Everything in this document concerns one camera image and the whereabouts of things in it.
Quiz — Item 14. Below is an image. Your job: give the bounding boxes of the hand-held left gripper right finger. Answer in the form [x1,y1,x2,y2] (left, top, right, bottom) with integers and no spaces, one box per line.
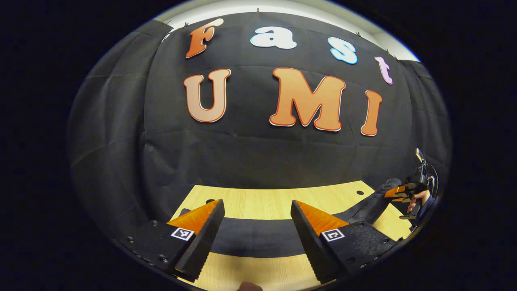
[290,200,399,285]

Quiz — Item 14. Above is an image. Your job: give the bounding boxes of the dark grey jeans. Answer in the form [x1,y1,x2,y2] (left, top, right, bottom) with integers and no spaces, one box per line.
[180,178,403,259]

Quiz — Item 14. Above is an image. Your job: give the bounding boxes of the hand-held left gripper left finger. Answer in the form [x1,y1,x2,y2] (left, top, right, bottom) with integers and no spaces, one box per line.
[120,198,226,283]

